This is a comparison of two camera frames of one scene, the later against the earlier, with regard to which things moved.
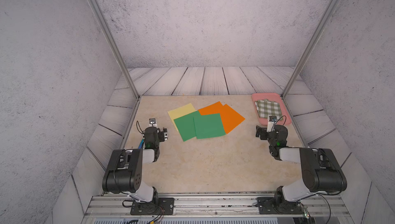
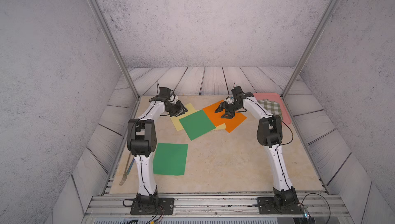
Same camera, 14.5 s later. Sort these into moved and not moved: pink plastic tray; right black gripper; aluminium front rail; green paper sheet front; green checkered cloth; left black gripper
Moved: green paper sheet front; right black gripper; left black gripper
Not moved: pink plastic tray; green checkered cloth; aluminium front rail
